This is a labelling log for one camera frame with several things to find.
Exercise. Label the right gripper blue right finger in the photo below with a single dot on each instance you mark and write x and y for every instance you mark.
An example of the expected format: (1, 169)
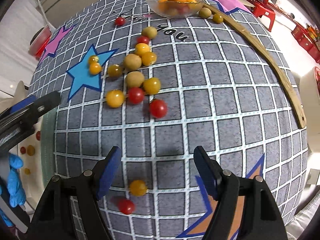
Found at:
(206, 171)

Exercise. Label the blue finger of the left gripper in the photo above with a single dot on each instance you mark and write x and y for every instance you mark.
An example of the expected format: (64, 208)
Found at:
(20, 105)

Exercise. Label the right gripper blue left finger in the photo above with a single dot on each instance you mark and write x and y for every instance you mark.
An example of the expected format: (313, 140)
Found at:
(106, 171)

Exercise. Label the orange tomato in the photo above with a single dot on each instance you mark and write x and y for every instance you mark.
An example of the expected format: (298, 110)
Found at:
(95, 68)

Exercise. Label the blue gloved hand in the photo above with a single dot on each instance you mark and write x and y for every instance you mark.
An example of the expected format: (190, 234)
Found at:
(14, 186)

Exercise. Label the small red tomato in tray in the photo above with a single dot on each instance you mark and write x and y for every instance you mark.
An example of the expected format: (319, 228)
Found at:
(23, 150)

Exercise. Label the white tray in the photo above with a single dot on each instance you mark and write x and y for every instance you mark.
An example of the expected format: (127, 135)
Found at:
(33, 183)

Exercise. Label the yellow tomato in tray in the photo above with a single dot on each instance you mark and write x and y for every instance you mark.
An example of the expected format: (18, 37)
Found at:
(30, 150)

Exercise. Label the yellow tomato near gripper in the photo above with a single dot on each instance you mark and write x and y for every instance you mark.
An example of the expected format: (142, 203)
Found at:
(138, 188)

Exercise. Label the red tomato bottom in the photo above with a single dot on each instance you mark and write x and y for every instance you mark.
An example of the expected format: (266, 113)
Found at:
(126, 206)

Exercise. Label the brown longan near edge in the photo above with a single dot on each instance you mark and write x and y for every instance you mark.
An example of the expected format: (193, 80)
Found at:
(27, 171)

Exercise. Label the red plastic container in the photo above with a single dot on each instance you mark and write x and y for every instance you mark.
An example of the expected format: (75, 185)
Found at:
(39, 42)

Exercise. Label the yellow tomato on star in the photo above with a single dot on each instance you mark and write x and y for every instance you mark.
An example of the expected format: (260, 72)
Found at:
(93, 59)

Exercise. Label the large yellow tomato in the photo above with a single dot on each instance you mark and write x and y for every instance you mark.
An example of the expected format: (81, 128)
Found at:
(115, 98)

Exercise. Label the red tomato right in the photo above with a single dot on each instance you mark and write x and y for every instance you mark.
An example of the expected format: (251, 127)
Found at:
(158, 108)

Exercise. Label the red tomato centre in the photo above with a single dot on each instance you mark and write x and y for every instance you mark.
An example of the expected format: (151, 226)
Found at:
(135, 95)

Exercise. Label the dark yellow tomato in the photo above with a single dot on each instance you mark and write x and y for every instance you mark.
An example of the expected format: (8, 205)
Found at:
(114, 71)

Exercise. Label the yellow tomato beside longan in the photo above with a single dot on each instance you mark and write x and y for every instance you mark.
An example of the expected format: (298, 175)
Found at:
(152, 86)

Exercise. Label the brown longan lower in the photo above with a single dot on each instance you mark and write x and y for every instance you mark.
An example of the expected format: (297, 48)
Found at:
(134, 79)

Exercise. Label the grey grid tablecloth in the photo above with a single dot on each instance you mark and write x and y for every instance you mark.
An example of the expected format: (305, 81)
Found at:
(220, 95)

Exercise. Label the brown longan middle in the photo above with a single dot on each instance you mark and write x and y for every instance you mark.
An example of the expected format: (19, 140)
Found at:
(132, 62)

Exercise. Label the red tomato near text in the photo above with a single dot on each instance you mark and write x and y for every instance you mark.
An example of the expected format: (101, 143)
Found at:
(120, 21)

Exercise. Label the yellow tomato upper right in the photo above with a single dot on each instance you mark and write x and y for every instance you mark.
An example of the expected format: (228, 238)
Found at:
(148, 58)

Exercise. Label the small red tomato upper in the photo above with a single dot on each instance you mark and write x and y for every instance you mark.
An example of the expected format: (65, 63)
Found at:
(142, 39)

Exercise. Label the green-brown longan top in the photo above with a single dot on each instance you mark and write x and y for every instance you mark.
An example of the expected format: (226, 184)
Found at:
(149, 32)

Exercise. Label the olive tomato by bowl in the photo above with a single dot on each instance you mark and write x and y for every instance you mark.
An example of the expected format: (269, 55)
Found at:
(217, 18)

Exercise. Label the wooden stick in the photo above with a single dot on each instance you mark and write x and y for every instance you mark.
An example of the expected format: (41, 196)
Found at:
(259, 48)

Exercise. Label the green longan by bowl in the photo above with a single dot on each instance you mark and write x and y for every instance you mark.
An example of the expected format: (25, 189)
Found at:
(205, 12)

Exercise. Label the red gift boxes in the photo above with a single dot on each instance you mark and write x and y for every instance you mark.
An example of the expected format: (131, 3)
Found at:
(306, 42)

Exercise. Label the clear glass fruit bowl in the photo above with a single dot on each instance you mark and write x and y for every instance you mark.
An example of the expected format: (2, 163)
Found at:
(175, 8)

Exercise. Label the red plastic stool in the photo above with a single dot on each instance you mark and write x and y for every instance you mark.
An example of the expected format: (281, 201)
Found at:
(260, 9)

